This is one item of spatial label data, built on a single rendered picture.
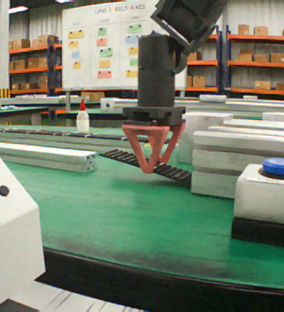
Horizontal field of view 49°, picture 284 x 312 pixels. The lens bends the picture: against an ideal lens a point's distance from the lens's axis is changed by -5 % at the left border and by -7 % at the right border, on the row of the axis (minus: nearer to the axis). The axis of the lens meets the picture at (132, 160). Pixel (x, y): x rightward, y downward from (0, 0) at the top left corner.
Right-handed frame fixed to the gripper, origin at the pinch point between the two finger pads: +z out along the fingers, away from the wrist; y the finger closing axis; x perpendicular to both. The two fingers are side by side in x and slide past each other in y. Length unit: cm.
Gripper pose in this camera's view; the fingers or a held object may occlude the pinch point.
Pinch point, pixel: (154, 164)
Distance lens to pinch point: 51.6
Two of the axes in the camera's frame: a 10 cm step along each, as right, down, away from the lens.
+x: -8.8, -1.0, 4.6
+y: 4.7, -1.8, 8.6
